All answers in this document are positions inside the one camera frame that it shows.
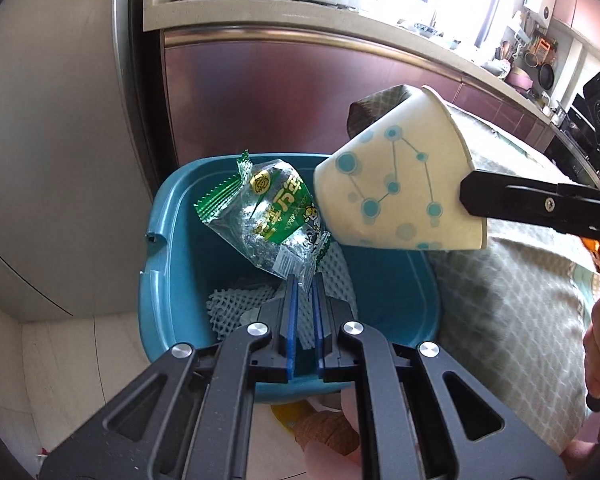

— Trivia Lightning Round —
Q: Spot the patterned green tablecloth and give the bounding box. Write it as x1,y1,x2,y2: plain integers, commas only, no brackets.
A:
346,84,600,456

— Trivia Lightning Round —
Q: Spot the teal plastic trash bin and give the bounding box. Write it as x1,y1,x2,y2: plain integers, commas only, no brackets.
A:
138,152,442,406

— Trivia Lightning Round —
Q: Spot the green clear plastic wrapper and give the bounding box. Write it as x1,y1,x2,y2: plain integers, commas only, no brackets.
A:
195,152,330,290

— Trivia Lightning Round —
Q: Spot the white blue-dotted paper cup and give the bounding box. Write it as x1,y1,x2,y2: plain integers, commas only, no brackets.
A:
313,87,486,250

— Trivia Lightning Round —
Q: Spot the silver refrigerator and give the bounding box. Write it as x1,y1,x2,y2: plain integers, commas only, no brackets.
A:
0,0,151,322

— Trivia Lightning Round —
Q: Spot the maroon kitchen cabinet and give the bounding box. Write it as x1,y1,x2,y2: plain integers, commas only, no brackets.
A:
159,25,600,191

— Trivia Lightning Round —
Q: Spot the pink pot on counter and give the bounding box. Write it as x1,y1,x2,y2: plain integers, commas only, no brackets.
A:
505,65,533,92

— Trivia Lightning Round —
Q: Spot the beige stone countertop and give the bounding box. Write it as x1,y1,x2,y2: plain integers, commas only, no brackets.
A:
143,0,550,125

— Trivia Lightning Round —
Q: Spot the white foam fruit net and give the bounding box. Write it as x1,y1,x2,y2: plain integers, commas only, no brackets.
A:
206,242,358,350

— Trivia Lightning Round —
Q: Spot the person's left hand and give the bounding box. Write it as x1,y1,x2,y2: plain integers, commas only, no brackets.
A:
294,387,362,480

